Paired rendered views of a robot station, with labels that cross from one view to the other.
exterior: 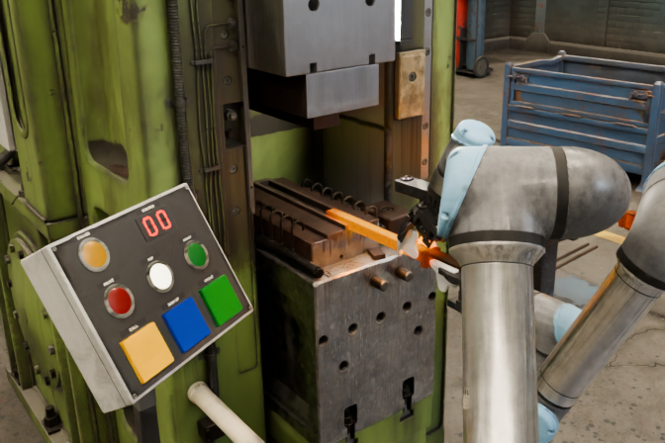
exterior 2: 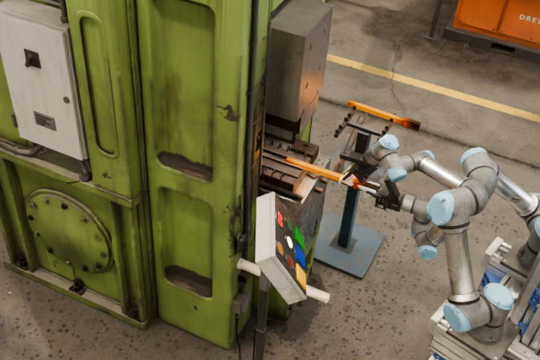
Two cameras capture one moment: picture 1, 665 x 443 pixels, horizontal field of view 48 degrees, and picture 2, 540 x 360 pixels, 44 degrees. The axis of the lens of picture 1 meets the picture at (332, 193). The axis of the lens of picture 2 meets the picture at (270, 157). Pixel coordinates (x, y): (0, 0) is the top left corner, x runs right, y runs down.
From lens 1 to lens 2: 1.92 m
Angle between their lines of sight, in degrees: 34
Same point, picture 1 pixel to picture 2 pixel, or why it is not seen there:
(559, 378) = (439, 237)
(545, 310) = (422, 206)
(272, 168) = not seen: hidden behind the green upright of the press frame
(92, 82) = (159, 124)
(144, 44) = (240, 128)
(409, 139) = not seen: hidden behind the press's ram
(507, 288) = (464, 239)
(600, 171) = (484, 196)
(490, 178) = (458, 208)
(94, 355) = (290, 287)
